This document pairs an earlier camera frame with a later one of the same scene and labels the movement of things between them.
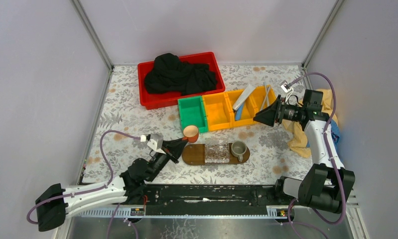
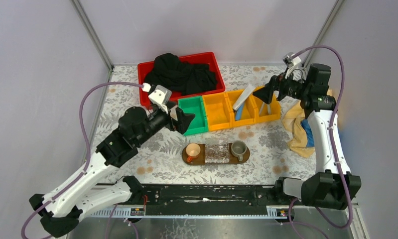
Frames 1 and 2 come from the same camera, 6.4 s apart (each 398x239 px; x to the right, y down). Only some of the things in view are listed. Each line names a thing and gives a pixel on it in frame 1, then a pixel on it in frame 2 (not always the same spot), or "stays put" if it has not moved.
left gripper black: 167,150 to 174,117
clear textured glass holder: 216,153 stays put
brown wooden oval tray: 194,154 stays put
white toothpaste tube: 244,95 stays put
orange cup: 191,133 to 192,151
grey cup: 238,148 stays put
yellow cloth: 299,139 stays put
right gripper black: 275,112 to 277,82
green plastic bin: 192,112 stays put
